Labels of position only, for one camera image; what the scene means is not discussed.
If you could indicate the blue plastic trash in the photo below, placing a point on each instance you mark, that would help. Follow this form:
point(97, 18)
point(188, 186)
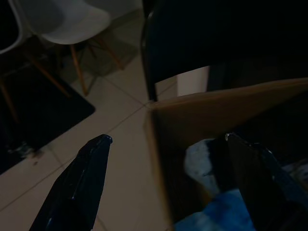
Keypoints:
point(221, 211)

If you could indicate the black chair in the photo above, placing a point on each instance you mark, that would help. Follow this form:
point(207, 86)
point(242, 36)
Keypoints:
point(204, 36)

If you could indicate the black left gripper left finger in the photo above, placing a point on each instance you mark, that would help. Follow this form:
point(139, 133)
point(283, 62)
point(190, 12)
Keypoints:
point(81, 183)

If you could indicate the white crumpled trash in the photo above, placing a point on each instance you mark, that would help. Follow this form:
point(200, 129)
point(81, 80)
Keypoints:
point(199, 163)

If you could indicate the brown cardboard box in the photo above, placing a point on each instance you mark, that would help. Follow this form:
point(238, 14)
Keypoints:
point(204, 113)

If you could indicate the black floor mat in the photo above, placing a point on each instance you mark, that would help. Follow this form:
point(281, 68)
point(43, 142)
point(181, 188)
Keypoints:
point(41, 115)

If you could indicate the white shell chair wooden legs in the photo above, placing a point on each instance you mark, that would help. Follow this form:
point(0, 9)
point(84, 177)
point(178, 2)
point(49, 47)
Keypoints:
point(14, 41)
point(72, 21)

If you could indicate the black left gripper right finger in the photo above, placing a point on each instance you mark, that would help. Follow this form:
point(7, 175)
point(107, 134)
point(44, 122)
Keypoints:
point(260, 187)

